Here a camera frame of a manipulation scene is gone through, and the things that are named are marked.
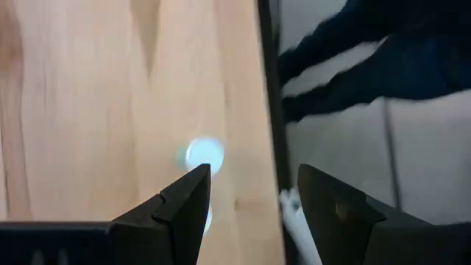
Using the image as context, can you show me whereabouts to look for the dark brace bars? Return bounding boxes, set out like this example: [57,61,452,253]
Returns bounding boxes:
[277,0,471,124]

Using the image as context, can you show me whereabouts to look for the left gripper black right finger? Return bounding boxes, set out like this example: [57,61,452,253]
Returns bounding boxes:
[297,163,439,265]

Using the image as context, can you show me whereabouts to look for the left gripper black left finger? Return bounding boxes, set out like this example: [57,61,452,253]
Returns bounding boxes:
[106,163,213,265]

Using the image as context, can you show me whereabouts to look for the teal pill bottle white cap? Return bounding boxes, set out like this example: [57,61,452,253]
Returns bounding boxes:
[175,136,226,177]

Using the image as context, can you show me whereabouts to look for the black aluminium rig frame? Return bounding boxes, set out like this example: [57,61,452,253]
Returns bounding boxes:
[256,0,294,207]

